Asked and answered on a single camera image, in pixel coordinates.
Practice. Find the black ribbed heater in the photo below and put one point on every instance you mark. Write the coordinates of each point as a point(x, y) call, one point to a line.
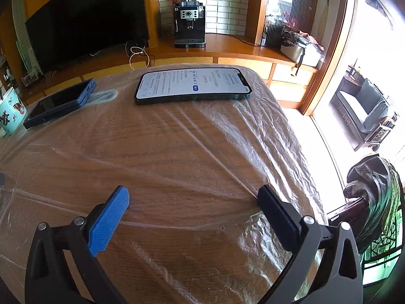
point(273, 34)

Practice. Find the black coffee machine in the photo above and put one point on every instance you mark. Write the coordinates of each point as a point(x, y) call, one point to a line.
point(189, 25)

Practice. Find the grey armchair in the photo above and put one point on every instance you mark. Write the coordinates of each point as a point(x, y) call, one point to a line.
point(367, 107)

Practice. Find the dark jacket on chair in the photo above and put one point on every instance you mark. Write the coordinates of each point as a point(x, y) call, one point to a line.
point(370, 180)

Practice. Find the white bin with bag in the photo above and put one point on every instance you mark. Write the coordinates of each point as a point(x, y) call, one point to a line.
point(297, 52)

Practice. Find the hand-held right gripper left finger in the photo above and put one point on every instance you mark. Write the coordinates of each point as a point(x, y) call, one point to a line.
point(107, 221)

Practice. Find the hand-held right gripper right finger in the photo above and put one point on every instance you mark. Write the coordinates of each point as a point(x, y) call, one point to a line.
point(277, 218)

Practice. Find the carved wooden stool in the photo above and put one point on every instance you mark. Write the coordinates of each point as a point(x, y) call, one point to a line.
point(379, 136)

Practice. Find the clear plastic table film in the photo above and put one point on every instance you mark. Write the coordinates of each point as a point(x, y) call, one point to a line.
point(177, 152)

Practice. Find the black smartphone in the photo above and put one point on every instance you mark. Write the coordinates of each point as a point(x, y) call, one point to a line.
point(193, 84)

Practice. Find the turquoise butterfly mug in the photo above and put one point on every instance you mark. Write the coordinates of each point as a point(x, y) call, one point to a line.
point(11, 114)

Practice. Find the dark blue cased tablet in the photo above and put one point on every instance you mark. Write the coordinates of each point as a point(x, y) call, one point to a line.
point(60, 101)

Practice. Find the small picture frame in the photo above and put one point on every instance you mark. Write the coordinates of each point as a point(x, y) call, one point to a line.
point(31, 79)

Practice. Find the dark wooden chair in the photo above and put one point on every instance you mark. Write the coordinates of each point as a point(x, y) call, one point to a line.
point(348, 210)

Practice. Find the black flat television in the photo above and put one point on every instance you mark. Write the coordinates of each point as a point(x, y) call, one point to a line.
point(88, 19)

